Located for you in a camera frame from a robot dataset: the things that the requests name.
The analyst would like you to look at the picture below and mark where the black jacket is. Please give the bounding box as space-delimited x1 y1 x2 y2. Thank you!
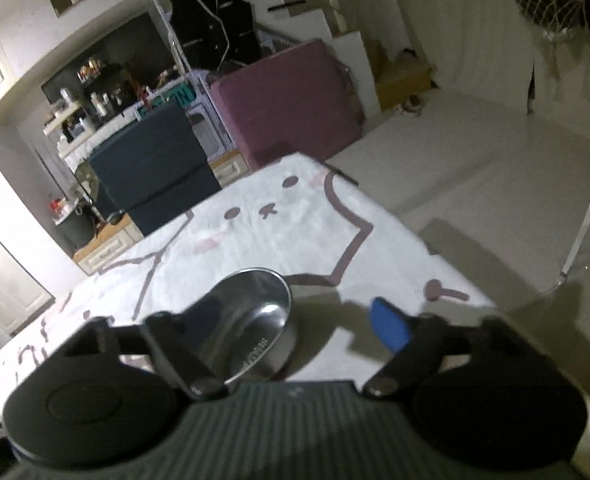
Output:
164 0 262 72

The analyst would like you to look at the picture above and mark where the yellow cardboard box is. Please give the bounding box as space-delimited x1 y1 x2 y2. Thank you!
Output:
375 62 433 111

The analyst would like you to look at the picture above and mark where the white stepped cabinet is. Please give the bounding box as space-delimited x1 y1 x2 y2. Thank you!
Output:
245 0 381 116

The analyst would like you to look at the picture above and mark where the round steel bowl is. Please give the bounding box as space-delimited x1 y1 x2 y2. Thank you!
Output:
187 267 294 386

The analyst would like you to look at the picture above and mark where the printed cartoon tablecloth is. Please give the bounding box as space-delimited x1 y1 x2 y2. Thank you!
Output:
0 152 501 431

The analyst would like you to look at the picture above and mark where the cluttered shelf rack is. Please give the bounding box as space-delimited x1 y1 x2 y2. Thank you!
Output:
42 57 140 151

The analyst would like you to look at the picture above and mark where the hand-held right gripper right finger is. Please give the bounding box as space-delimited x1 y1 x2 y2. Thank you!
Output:
362 297 506 401

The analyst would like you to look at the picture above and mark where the purple chair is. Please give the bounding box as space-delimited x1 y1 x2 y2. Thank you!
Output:
210 39 366 168

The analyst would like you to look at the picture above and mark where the dark blue chair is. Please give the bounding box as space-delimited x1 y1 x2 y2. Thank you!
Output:
87 104 223 238

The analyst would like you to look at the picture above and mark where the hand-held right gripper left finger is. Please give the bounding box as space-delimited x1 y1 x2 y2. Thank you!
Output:
75 300 226 403

